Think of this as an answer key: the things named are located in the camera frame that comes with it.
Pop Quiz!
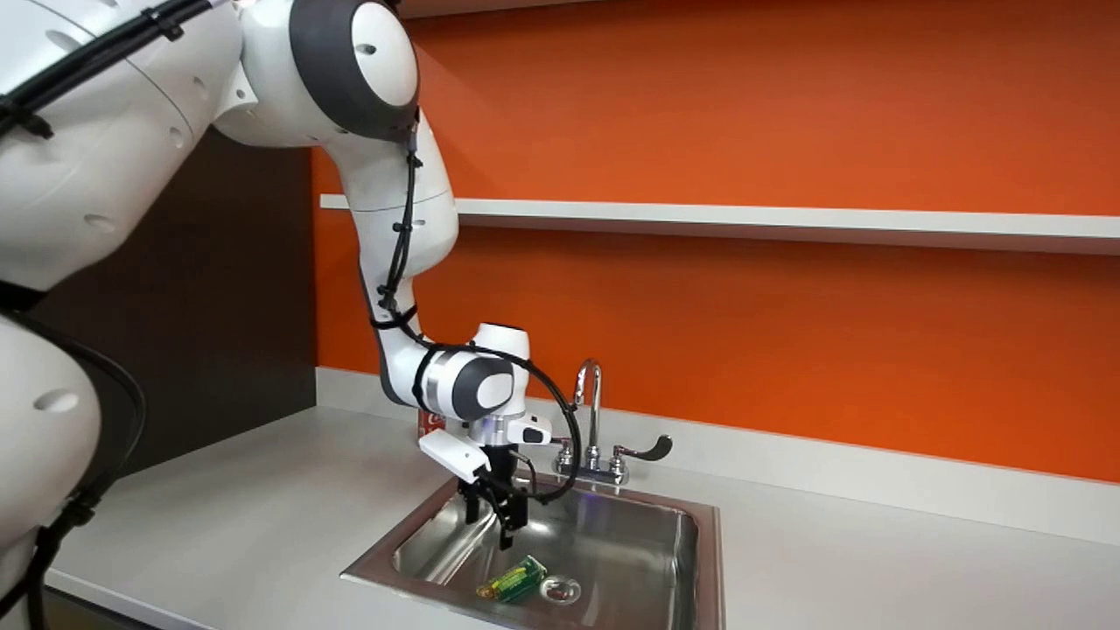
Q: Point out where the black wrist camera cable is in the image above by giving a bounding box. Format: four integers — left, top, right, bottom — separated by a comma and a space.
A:
364, 123, 585, 508

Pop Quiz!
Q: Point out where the stainless steel sink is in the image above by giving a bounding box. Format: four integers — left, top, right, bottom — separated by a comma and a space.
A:
340, 459, 730, 630

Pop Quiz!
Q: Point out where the white counter backsplash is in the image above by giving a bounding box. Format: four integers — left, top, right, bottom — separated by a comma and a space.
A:
312, 364, 1120, 554

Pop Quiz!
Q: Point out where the dark wood cabinet panel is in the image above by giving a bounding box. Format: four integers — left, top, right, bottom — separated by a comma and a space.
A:
16, 123, 322, 479

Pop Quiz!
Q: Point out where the long white wall shelf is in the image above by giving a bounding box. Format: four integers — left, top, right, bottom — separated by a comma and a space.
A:
319, 189, 1120, 260

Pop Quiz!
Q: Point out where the green candy bar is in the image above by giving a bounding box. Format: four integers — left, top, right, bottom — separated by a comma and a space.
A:
471, 554, 550, 610

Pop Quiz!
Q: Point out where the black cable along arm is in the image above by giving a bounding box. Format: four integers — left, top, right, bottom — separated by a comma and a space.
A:
0, 0, 221, 141

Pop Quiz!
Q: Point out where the chrome faucet with handles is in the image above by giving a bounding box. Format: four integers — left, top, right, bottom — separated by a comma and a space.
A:
534, 357, 678, 492

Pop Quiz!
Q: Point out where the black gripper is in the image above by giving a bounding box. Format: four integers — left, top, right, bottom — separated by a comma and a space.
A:
459, 437, 533, 554

